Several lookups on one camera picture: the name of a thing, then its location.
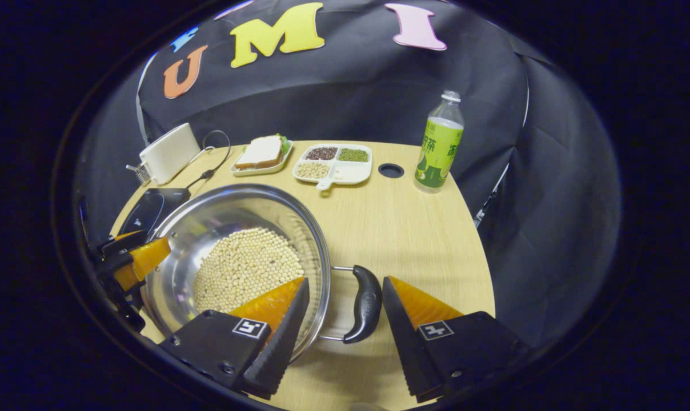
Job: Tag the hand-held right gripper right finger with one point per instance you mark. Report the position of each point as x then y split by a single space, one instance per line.
405 337

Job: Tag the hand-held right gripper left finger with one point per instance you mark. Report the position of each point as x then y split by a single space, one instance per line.
282 337

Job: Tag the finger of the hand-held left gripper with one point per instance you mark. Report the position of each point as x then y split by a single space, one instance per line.
122 244
145 258

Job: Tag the black induction cooktop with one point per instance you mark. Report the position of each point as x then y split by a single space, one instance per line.
151 211

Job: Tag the stainless steel pot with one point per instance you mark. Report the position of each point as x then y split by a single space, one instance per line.
208 217

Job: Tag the pile of soybeans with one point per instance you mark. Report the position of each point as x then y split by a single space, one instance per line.
248 262

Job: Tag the white toaster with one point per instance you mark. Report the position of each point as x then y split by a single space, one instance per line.
171 153

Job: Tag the white sandwich plate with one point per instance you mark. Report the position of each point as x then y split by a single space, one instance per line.
259 170

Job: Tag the sandwich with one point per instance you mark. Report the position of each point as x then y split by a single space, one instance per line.
260 151

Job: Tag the black table grommet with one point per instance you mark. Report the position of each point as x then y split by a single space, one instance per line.
390 170

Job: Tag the white divided bean dish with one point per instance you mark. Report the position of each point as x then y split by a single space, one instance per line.
353 171

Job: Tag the green label drink bottle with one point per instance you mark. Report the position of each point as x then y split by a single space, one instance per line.
438 154

